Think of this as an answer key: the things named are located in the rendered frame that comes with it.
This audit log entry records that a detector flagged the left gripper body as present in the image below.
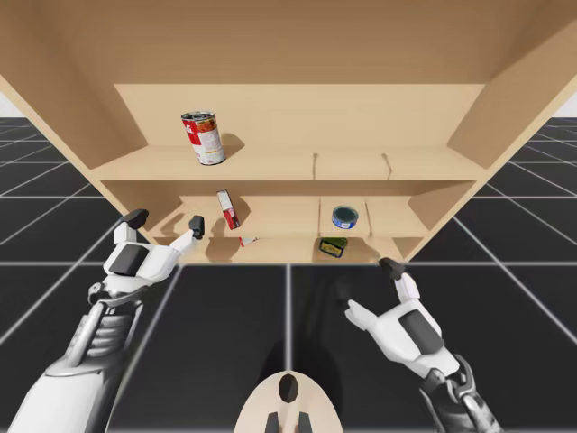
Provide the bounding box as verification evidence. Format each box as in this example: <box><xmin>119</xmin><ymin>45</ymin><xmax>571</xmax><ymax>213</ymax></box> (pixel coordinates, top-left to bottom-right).
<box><xmin>102</xmin><ymin>241</ymin><xmax>182</xmax><ymax>281</ymax></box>

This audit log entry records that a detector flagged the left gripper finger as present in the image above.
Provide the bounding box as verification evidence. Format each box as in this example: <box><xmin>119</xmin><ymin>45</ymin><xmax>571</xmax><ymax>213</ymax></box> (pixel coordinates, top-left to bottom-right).
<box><xmin>167</xmin><ymin>215</ymin><xmax>206</xmax><ymax>256</ymax></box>
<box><xmin>112</xmin><ymin>207</ymin><xmax>151</xmax><ymax>245</ymax></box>

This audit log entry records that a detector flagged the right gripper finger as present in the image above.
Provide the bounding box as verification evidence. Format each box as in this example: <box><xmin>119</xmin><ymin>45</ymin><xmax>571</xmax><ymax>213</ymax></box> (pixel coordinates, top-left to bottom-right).
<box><xmin>336</xmin><ymin>281</ymin><xmax>380</xmax><ymax>334</ymax></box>
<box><xmin>378</xmin><ymin>256</ymin><xmax>423</xmax><ymax>309</ymax></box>

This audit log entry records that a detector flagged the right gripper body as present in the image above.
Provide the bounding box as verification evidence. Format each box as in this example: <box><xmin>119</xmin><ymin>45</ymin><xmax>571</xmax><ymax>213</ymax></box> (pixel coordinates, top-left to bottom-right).
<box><xmin>366</xmin><ymin>300</ymin><xmax>460</xmax><ymax>379</ymax></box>

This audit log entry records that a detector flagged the green and blue rectangular can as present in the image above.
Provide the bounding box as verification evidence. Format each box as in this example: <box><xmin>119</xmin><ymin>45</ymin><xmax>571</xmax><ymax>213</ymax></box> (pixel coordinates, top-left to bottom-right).
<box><xmin>317</xmin><ymin>236</ymin><xmax>350</xmax><ymax>261</ymax></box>

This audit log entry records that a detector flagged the red and white can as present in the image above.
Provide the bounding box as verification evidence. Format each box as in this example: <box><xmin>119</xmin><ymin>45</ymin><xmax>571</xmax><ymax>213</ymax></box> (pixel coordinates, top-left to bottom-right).
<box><xmin>180</xmin><ymin>111</ymin><xmax>226</xmax><ymax>167</ymax></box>

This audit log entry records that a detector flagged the blue flat can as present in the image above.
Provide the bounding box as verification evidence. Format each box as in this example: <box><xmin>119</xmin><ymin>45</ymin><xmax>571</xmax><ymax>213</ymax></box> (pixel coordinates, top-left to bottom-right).
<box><xmin>331</xmin><ymin>205</ymin><xmax>362</xmax><ymax>230</ymax></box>

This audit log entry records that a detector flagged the pale wooden shelf unit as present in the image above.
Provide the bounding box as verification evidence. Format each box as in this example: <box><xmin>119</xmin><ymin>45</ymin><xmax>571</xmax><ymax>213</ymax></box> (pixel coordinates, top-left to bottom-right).
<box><xmin>0</xmin><ymin>0</ymin><xmax>577</xmax><ymax>265</ymax></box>

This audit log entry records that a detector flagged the tan robot part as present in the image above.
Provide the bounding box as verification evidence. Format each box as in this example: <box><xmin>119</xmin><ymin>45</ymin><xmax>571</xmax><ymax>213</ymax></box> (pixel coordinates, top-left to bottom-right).
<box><xmin>233</xmin><ymin>369</ymin><xmax>343</xmax><ymax>433</ymax></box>

